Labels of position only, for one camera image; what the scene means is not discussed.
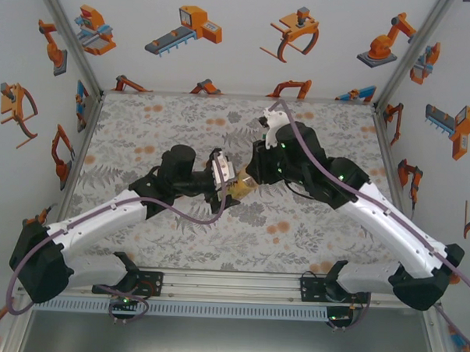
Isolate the orange labelled drink bottle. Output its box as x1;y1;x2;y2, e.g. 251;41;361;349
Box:
226;165;260;200

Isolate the floral tablecloth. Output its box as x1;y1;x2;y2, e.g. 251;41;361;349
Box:
61;89;421;281

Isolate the controller board with green light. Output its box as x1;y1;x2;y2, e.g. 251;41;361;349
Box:
327;310;355;325
110;294;143;312

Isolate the thin aluminium table rail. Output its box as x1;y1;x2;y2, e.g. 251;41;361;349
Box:
101;86;378;107

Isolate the aluminium frame rail with slots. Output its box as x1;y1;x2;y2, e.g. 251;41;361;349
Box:
64;262;444;312

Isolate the aluminium side rail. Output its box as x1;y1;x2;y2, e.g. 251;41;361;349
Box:
52;90;105;233
365;106;433;279

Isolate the slotted grey cable duct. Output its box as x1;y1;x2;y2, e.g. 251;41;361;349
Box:
34;294;330;325

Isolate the aluminium corner post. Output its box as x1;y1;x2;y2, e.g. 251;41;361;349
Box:
27;0;110;101
372;0;458;116

